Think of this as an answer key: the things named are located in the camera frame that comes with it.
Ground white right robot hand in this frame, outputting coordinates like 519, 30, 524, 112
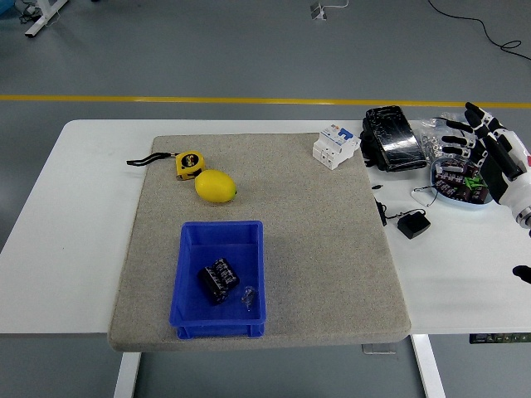
441, 101, 531, 217

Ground black battery with white print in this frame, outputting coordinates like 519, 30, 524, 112
209, 257, 241, 290

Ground plain black cylindrical battery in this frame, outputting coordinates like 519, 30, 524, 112
196, 267, 229, 307

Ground blue plastic box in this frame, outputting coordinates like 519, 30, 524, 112
168, 220, 267, 340

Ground light blue bowl of batteries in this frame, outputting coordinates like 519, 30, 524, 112
429, 156, 498, 207

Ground clear bag of metal nuts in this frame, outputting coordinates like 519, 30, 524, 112
414, 117, 470, 163

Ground glossy black wrapped case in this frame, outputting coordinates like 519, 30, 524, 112
360, 105, 429, 173

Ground table height control panel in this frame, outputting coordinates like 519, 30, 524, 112
469, 332, 531, 344

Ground white circuit breaker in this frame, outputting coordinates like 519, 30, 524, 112
312, 124, 361, 171

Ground grey-brown mat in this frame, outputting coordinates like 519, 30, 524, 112
106, 132, 412, 353

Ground white table leg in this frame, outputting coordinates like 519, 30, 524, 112
410, 333, 447, 398
112, 352, 142, 398

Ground yellow lemon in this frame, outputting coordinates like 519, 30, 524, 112
194, 168, 238, 204

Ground yellow tape measure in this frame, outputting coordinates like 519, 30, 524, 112
126, 150, 205, 182

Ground black power adapter with cord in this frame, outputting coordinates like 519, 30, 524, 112
374, 197, 431, 240

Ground black floor cable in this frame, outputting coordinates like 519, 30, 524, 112
426, 0, 531, 63

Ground grey under-table bracket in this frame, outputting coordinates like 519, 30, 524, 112
361, 342, 397, 356

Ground white desk frame foot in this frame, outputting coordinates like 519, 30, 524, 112
24, 0, 68, 40

